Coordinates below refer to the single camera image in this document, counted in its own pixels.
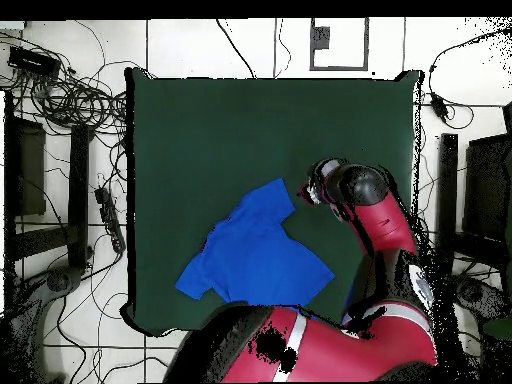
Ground blue shirt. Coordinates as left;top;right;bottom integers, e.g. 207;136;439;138
174;177;336;321

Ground black power strip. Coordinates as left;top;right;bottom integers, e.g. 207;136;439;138
94;186;127;254

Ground dark green table cloth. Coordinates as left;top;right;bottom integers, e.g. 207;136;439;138
120;66;424;337

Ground grey stand base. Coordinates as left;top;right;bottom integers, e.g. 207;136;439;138
451;273;511;321
7;265;85;384

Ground small dark grey square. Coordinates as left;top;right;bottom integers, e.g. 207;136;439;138
311;25;332;50

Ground black power adapter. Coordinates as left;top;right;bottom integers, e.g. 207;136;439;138
429;92;449;121

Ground tangled black cables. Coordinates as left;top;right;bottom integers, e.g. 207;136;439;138
0;31;130;137

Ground black electronics box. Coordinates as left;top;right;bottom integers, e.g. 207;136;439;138
7;45;62;79

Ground black metal stand frame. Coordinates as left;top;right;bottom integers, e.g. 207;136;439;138
3;90;91;277
434;101;512;277

